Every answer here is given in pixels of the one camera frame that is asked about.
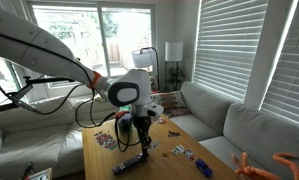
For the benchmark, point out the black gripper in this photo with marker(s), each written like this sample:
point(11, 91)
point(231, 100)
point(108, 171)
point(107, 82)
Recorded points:
point(141, 121)

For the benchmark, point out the black tv remote control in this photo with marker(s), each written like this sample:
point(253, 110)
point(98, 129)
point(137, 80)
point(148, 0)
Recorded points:
point(127, 164)

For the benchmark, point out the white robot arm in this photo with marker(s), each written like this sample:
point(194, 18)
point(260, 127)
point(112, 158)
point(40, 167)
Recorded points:
point(39, 50)

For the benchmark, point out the small pale sticker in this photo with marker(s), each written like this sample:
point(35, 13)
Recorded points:
point(153, 145)

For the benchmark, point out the small red white sticker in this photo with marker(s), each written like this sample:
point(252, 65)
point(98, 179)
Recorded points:
point(161, 120)

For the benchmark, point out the dark flat sticker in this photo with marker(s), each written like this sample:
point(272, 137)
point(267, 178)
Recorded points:
point(173, 134)

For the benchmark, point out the white green sticker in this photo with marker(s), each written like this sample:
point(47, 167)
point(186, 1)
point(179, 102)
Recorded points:
point(177, 150)

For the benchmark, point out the red character sticker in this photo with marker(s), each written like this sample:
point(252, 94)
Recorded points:
point(189, 154)

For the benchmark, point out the patterned throw blanket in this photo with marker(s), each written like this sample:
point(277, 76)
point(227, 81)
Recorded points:
point(170, 103)

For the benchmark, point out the blue toy car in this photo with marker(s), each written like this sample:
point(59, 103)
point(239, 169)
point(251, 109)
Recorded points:
point(204, 167)

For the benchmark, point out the potted house plant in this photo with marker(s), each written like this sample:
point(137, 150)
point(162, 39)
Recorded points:
point(175, 76)

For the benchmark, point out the arched floor lamp white shade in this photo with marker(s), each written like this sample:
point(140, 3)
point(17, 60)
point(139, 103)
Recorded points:
point(143, 58)

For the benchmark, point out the white table lamp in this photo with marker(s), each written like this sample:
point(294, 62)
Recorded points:
point(174, 51)

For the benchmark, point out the grey sofa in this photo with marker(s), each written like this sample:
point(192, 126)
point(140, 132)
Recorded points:
point(249, 133)

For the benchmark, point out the white sofa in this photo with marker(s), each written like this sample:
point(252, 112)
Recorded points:
point(39, 143)

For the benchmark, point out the orange plush toy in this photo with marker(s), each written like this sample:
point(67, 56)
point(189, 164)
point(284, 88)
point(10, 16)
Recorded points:
point(255, 171)

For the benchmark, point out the wide white window blind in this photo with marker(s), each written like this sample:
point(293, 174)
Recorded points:
point(229, 46)

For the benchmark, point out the narrow white window blind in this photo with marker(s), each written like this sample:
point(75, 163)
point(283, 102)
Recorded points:
point(289, 73)

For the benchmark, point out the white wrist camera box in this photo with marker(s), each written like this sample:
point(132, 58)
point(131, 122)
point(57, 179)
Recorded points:
point(154, 110)

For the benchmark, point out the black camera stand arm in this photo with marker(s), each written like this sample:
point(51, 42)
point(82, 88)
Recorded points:
point(22, 95)

